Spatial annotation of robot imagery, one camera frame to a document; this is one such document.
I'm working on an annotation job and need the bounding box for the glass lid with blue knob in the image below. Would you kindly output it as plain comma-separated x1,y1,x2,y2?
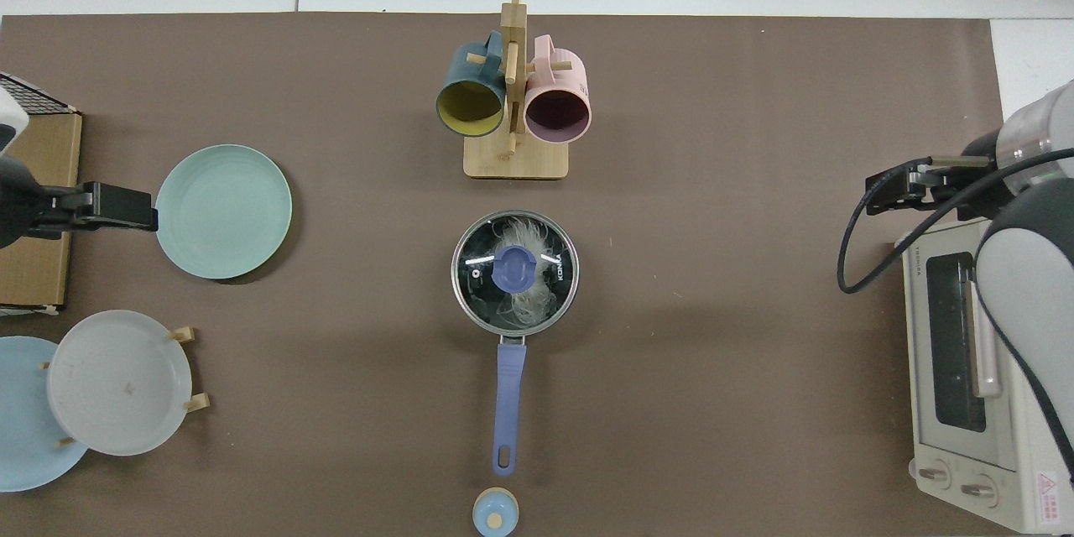
451,210,581,336

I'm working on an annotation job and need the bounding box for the wire basket with wooden floor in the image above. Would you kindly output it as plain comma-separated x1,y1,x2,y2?
0,71,84,317

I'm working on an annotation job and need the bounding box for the small blue round thing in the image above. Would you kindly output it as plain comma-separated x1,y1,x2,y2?
472,487,519,536

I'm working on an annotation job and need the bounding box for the dark teal cup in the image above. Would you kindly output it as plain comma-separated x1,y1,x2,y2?
435,31,508,138

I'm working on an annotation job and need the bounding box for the wooden cup stand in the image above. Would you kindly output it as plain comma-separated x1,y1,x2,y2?
463,0,570,180

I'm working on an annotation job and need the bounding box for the pale toaster oven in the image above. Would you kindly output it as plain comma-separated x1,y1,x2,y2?
899,216,1074,534

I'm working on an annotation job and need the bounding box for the white vermicelli bundle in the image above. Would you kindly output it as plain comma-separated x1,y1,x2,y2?
482,216,568,329

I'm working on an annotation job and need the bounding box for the light blue plate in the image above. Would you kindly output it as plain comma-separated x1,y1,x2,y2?
0,336,90,493

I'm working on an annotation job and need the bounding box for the pink cup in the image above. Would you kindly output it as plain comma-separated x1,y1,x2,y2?
523,34,592,144

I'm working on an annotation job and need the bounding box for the teal plate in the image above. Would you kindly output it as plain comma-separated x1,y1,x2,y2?
154,144,294,281

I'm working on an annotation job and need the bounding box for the grey plate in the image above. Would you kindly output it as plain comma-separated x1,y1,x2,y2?
46,310,194,457

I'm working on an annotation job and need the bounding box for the black pot with blue handle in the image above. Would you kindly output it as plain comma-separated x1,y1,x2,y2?
451,209,581,477

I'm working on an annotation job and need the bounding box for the wooden plate rack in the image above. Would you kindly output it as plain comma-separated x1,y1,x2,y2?
38,325,211,448

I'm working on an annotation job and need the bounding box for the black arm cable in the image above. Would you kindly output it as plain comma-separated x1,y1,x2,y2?
837,147,1074,295

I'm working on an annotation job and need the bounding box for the brown table cloth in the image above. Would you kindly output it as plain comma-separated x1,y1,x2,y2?
0,13,1006,537

